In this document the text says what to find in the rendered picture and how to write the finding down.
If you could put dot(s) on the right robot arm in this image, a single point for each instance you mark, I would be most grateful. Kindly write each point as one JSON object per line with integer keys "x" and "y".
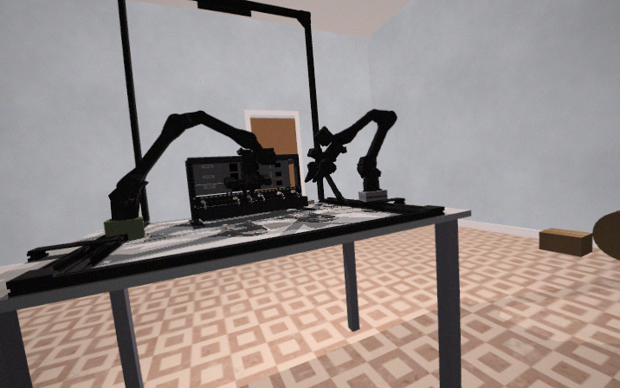
{"x": 133, "y": 182}

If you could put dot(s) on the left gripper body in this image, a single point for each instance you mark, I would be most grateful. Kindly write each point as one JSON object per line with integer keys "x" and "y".
{"x": 326, "y": 162}

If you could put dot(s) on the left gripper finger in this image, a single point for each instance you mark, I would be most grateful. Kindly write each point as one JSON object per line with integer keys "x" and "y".
{"x": 310, "y": 175}
{"x": 321, "y": 173}

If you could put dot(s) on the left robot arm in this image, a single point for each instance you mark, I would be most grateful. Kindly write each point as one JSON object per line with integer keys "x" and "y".
{"x": 366, "y": 165}

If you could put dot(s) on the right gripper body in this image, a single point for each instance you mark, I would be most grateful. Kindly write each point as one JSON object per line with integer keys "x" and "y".
{"x": 230, "y": 182}

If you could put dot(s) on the black patch panel rack frame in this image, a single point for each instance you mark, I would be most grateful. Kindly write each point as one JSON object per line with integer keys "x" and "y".
{"x": 212, "y": 183}

